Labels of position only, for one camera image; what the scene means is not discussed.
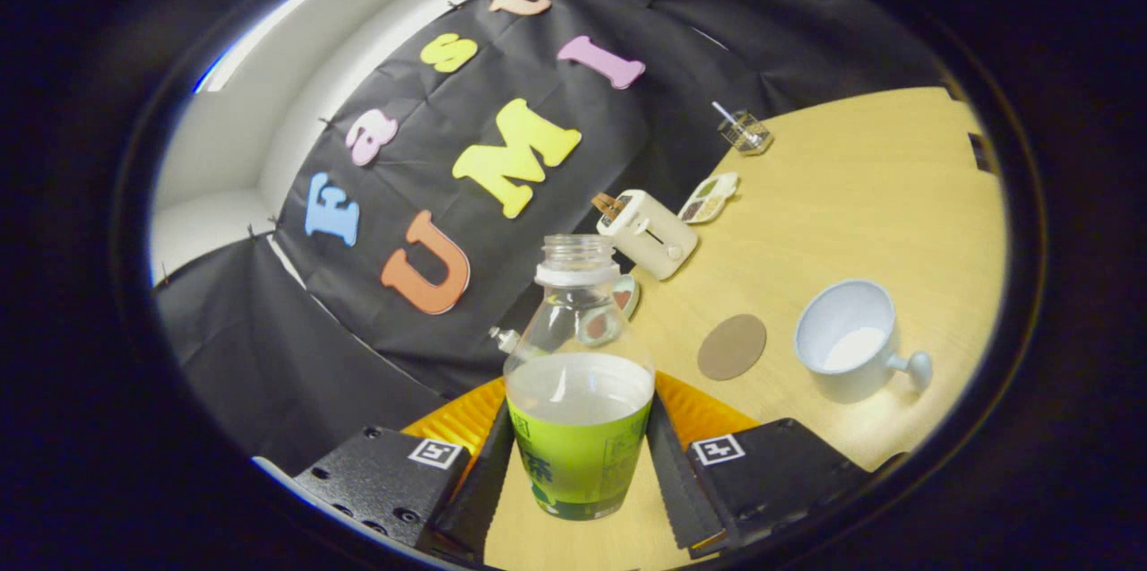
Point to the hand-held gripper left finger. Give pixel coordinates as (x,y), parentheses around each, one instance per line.
(484,490)

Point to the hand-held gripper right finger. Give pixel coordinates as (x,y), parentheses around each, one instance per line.
(676,490)

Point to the clear green label juice bottle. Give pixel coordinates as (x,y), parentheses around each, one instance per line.
(578,463)

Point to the brown round coaster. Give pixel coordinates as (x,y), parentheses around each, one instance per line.
(732,347)

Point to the pale blue cup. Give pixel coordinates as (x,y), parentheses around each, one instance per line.
(842,320)

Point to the tall white green bottle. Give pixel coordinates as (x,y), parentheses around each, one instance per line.
(504,339)

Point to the pale green plate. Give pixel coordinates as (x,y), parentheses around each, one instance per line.
(633,295)

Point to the brown meat piece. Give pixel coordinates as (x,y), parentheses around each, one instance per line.
(620,294)

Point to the black backdrop cloth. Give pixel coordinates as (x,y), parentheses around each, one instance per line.
(296,356)

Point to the cream toaster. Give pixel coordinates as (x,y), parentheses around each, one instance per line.
(650,235)

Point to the white divided snack tray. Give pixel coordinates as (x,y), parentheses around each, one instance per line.
(708,198)

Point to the brown toast slice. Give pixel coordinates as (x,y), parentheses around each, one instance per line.
(607,203)

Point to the wooden table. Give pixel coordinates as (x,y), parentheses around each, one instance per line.
(851,194)

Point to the black table edge clamp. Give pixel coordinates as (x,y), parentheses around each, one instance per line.
(979,151)

